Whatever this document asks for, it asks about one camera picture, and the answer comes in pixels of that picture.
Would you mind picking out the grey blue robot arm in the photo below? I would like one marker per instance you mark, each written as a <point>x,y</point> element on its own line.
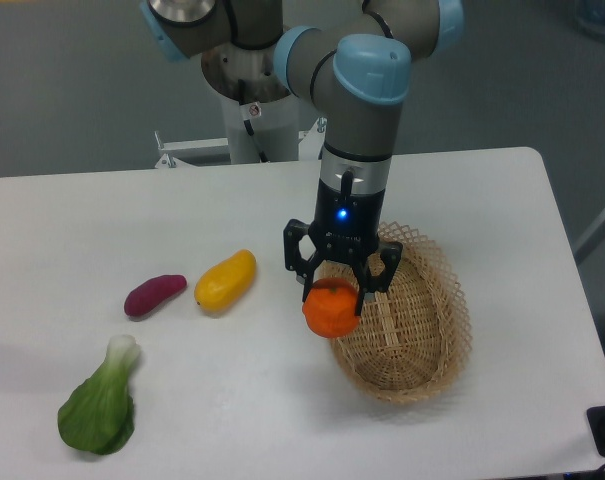
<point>356,75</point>

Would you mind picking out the orange toy fruit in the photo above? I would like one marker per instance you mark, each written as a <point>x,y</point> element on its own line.
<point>329,308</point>

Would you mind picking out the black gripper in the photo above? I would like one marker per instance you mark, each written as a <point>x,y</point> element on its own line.
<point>344,230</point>

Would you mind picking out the woven wicker basket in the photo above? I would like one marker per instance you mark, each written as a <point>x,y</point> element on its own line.
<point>414,340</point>

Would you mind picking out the purple toy sweet potato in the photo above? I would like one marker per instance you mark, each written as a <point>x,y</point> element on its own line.
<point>149,295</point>

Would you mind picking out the white frame at right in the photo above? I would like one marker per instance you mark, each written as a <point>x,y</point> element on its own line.
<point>590,239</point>

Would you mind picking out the green toy bok choy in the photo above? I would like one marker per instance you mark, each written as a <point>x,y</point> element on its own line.
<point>98,416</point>

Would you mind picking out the yellow toy mango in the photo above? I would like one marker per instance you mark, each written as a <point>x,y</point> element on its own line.
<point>226,282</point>

